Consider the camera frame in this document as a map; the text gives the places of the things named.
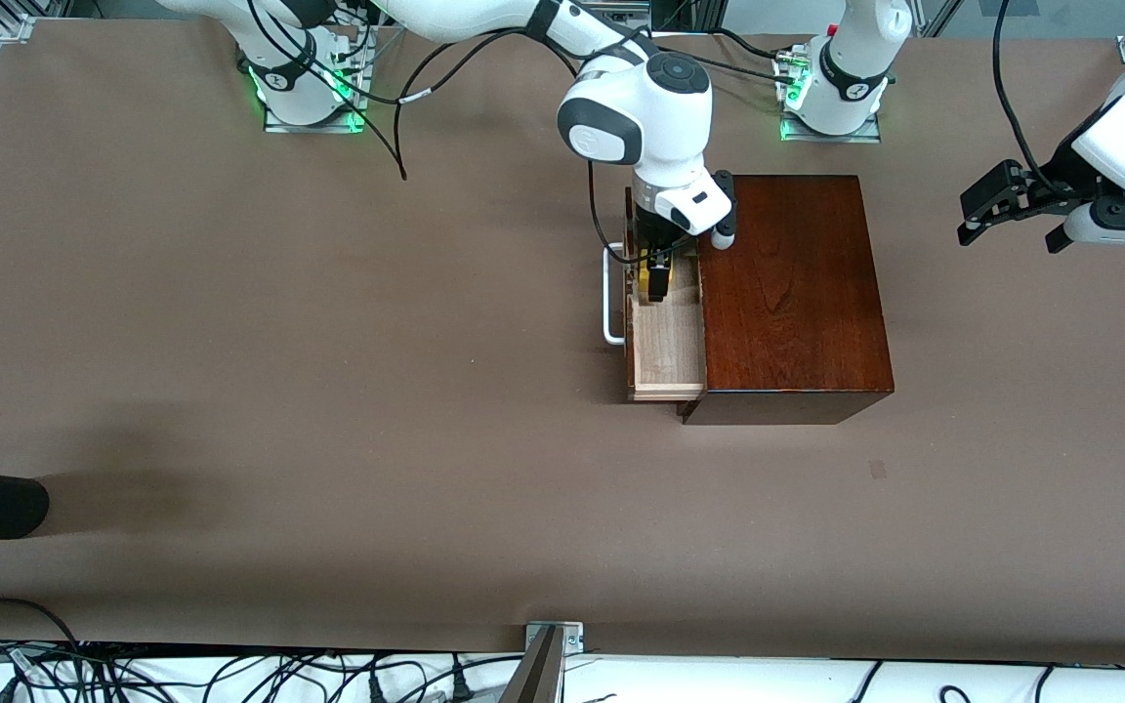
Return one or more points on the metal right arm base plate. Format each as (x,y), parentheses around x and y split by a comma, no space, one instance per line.
(318,128)

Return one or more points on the silver metal bracket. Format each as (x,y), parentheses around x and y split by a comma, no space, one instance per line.
(572,640)

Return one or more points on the dark brown wooden box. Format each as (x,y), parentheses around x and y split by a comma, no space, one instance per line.
(797,293)

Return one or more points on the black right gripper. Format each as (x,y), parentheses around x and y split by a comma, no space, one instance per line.
(657,240)

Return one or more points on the aluminium frame post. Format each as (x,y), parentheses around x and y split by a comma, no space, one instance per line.
(938,15)

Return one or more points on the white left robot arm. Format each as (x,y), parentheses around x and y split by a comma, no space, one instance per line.
(855,39)

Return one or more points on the white sheet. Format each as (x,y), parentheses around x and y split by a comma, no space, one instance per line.
(768,683)

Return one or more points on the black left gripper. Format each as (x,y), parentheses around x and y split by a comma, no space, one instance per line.
(1054,177)

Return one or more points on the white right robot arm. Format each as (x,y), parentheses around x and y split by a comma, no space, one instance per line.
(641,117)

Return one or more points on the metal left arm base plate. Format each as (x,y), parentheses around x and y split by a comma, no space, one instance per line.
(831,138)

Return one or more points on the dark metal post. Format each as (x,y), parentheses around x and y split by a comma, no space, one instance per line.
(538,679)

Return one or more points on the yellow cube block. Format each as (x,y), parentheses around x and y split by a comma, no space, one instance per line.
(642,278)

